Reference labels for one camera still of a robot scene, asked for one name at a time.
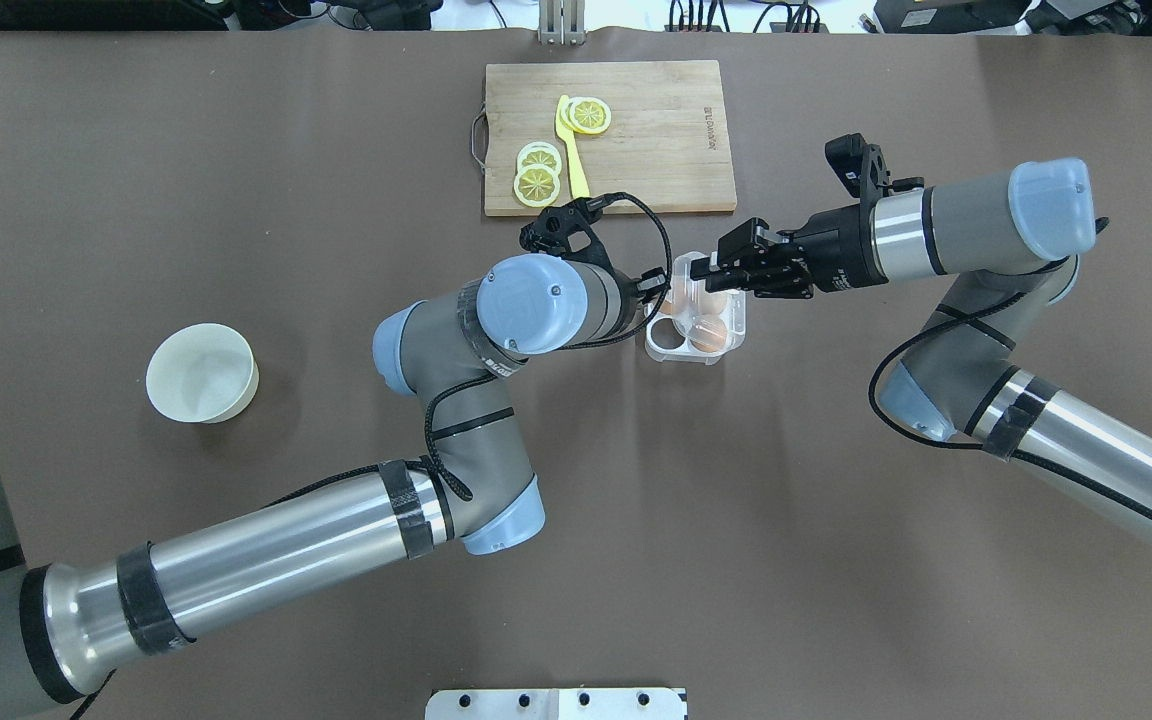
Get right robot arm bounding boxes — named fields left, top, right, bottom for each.
left=689, top=135, right=1152, bottom=543

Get yellow plastic knife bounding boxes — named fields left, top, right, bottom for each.
left=554, top=94, right=591, bottom=199

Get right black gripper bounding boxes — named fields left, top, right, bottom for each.
left=690, top=206, right=888, bottom=300

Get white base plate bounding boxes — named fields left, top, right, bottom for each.
left=424, top=687, right=690, bottom=719

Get white bowl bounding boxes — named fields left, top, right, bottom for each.
left=145, top=323, right=260, bottom=424

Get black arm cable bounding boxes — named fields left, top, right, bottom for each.
left=66, top=192, right=675, bottom=720
left=867, top=256, right=1152, bottom=561

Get brown egg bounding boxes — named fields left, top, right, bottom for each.
left=696, top=290, right=733, bottom=314
left=659, top=281, right=695, bottom=319
left=685, top=314, right=730, bottom=354

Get clear plastic egg box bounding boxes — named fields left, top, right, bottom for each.
left=644, top=251, right=748, bottom=365

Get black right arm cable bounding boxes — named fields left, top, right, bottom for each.
left=867, top=256, right=1152, bottom=561

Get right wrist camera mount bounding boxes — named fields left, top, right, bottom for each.
left=824, top=132, right=925, bottom=209

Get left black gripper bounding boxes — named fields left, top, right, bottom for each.
left=630, top=266, right=670, bottom=313

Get lemon slice on knife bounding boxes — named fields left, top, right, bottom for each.
left=564, top=96, right=612, bottom=135

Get aluminium frame post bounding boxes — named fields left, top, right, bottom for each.
left=538, top=0, right=586, bottom=46

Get lemon slice behind front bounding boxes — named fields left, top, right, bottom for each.
left=516, top=141, right=563, bottom=173

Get wooden cutting board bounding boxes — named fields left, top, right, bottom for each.
left=483, top=60, right=737, bottom=217

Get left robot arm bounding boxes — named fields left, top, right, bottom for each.
left=0, top=252, right=668, bottom=719

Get lemon slice under top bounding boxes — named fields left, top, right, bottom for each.
left=556, top=96, right=582, bottom=132

